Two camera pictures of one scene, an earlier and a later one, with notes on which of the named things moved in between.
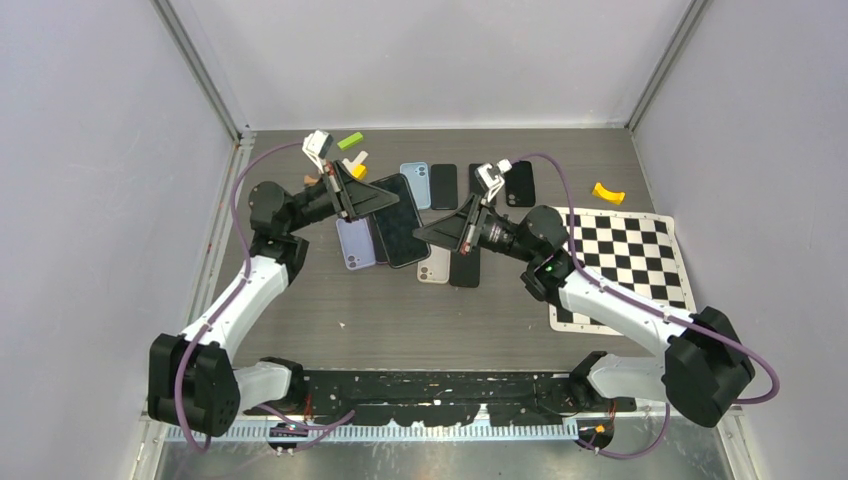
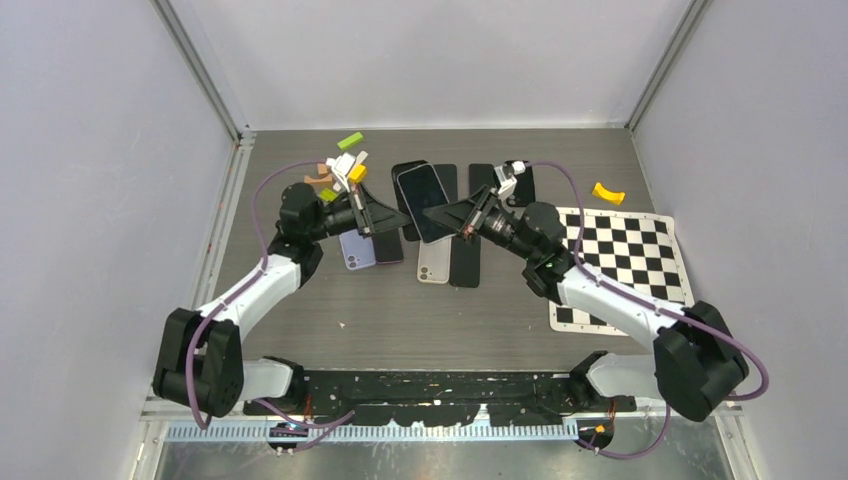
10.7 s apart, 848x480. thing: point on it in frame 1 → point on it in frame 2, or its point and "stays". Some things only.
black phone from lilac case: [380, 254] stays
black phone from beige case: [465, 270] stays
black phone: [397, 224] → [410, 232]
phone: [519, 184] stays
